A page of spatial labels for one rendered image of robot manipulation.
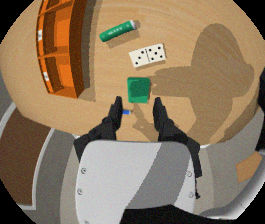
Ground orange rack of bins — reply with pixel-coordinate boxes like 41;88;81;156
36;0;87;99

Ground white domino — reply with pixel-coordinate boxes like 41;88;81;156
129;43;165;68

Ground green battery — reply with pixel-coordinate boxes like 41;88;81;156
99;20;136;42

